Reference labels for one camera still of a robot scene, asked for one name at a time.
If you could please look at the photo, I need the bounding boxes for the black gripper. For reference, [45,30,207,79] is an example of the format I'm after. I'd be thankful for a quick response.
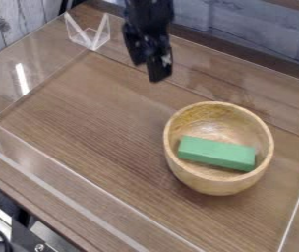
[122,0,175,83]

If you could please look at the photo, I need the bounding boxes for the wooden bowl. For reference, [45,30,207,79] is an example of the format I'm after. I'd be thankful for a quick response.
[163,101,274,196]

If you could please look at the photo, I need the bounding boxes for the green rectangular block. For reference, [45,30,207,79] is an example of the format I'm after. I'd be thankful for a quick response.
[178,136,257,172]

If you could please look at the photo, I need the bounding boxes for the clear acrylic tray walls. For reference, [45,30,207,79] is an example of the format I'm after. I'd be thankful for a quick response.
[0,20,299,252]

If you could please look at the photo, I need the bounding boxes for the clear acrylic corner bracket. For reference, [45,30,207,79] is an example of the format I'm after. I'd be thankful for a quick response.
[64,12,111,51]

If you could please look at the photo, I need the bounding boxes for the black metal table bracket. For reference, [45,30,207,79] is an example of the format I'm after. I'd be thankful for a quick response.
[11,209,57,252]

